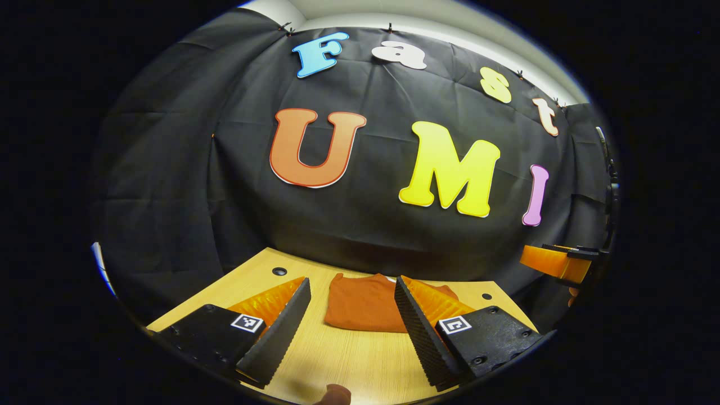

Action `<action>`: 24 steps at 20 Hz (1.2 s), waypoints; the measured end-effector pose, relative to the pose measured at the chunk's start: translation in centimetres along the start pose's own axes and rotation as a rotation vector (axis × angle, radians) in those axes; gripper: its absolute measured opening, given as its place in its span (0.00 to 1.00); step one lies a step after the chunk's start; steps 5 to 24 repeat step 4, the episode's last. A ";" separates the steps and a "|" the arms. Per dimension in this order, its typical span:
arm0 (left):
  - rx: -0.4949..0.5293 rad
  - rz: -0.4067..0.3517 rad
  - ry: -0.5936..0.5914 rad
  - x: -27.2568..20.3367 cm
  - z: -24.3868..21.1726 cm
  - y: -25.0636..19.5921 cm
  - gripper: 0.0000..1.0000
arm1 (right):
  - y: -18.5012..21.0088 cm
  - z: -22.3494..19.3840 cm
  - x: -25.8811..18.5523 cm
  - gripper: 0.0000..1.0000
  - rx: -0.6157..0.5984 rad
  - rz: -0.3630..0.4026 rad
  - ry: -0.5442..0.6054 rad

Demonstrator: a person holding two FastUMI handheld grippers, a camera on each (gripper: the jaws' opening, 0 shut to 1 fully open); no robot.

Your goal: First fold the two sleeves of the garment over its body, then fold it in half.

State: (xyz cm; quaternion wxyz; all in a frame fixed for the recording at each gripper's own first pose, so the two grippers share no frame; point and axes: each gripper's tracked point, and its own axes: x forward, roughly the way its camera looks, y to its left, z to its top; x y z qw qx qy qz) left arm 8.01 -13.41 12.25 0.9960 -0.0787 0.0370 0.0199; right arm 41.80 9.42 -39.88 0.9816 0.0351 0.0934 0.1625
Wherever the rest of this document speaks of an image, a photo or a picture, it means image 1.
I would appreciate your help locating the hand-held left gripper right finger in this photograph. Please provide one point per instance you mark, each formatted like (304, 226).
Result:
(424, 337)

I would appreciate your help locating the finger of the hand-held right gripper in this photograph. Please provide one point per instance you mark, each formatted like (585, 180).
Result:
(554, 263)

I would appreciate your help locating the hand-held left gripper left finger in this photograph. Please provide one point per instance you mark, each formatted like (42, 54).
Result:
(278, 337)

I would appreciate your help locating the rust orange button-up shirt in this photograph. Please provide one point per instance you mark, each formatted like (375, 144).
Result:
(360, 304)

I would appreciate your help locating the black backdrop cloth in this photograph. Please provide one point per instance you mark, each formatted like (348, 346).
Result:
(365, 236)

